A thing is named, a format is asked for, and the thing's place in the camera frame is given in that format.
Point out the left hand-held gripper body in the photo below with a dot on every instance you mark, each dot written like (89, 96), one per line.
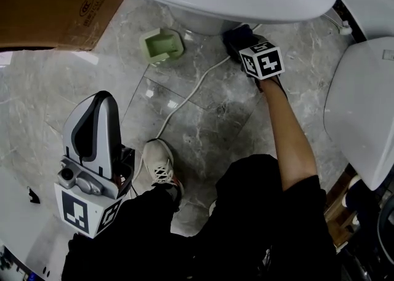
(75, 209)

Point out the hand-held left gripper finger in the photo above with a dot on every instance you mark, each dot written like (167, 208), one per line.
(107, 138)
(67, 144)

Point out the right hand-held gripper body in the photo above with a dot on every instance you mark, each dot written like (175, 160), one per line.
(271, 63)

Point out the blue-grey wiping cloth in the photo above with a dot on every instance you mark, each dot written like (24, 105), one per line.
(237, 40)

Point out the person's right forearm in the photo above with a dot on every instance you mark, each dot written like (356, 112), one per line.
(292, 144)

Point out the white tankless smart toilet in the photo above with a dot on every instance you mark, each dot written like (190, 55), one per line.
(360, 113)

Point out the person's left white shoe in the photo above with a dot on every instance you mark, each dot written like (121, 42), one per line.
(160, 160)

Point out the person's white shoe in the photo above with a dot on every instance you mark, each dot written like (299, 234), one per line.
(160, 160)
(213, 208)

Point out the pale green brush holder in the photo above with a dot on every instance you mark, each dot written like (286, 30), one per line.
(160, 46)

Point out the person's right white shoe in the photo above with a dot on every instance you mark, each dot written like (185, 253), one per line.
(213, 208)

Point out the large brown cardboard box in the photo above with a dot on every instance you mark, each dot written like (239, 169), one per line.
(46, 6)

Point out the person's black clothing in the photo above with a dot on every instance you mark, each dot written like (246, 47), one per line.
(231, 233)

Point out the brown wooden platform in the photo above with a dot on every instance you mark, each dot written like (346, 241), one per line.
(338, 212)

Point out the small black bracket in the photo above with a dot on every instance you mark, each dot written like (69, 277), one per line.
(34, 195)

